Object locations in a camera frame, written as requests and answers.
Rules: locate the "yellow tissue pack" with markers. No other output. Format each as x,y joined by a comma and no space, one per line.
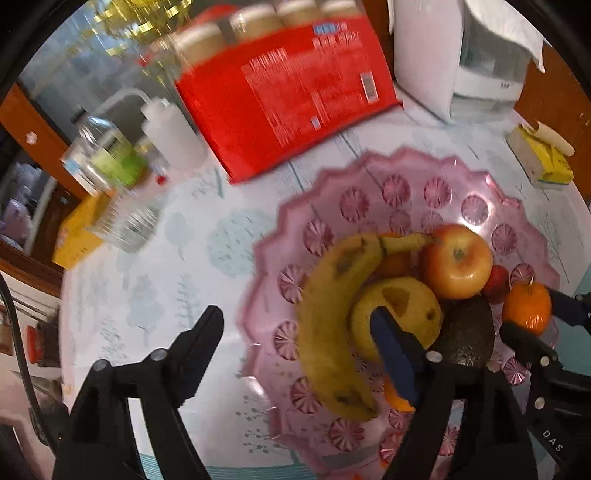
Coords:
543,154

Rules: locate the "yellow pear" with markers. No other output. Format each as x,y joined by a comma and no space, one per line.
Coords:
412,304

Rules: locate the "red strawberry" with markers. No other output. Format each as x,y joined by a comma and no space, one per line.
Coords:
497,287

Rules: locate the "white blue carton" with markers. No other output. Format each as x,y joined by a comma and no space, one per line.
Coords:
74,161

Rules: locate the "red yellow apple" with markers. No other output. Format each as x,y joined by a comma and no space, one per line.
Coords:
457,264

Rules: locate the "white cloth on appliance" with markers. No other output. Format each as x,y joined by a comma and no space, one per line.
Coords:
505,21

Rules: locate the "green label glass bottle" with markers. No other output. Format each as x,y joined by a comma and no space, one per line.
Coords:
110,157

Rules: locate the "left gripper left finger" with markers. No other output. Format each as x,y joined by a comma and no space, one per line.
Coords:
99,443

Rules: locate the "white squeeze bottle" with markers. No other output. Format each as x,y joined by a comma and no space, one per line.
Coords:
166,128

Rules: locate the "large orange mandarin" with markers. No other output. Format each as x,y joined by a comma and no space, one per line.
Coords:
394,399

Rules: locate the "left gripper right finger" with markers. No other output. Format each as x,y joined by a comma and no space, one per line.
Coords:
493,442

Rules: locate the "yellow cardboard box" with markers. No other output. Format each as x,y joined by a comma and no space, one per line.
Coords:
76,237

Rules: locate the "white countertop appliance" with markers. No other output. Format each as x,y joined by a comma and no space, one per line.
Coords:
451,64

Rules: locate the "orange mandarin with stem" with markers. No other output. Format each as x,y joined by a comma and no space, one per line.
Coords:
528,305

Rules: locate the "pink glass fruit plate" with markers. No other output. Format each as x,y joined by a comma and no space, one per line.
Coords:
404,193

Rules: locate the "patterned tablecloth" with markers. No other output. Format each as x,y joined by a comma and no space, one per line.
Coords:
249,248

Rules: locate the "clear drinking glass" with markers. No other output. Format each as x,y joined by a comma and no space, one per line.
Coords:
127,218

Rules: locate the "red paper cup package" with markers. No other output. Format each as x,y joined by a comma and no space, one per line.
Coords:
267,81

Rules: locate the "yellow banana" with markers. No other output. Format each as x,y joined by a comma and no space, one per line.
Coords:
322,319

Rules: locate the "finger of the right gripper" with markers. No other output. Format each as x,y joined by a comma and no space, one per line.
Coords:
575,311
529,350

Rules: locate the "small orange in plate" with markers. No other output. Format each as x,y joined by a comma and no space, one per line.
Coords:
395,265

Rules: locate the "dark green avocado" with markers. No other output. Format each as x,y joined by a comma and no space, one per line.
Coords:
467,335

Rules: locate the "gold door ornament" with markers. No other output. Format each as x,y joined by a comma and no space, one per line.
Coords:
133,24

